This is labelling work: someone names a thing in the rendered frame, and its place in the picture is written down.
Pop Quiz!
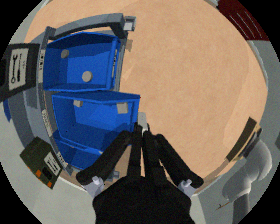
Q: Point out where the black case with orange latches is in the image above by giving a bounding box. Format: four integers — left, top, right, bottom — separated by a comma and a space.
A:
0, 43, 40, 103

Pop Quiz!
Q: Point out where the grey disc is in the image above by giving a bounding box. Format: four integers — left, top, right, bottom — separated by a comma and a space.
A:
82, 71, 93, 82

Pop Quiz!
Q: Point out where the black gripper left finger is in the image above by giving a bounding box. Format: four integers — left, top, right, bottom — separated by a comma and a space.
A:
76, 112, 143, 207

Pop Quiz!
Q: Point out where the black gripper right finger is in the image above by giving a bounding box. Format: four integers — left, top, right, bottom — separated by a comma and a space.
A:
142, 112, 204, 206

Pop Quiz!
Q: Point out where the blue bin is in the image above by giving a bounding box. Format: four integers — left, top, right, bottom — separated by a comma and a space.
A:
43, 32, 121, 92
52, 90, 140, 152
53, 129, 101, 170

